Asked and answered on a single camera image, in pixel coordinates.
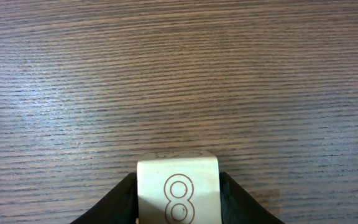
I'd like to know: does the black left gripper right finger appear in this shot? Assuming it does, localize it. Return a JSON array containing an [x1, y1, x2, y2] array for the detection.
[[219, 172, 284, 224]]

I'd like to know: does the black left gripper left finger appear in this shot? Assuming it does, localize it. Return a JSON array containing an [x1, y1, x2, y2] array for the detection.
[[70, 172, 139, 224]]

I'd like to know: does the wooden block with figure eight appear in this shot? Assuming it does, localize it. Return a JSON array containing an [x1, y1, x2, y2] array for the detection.
[[137, 151, 222, 224]]

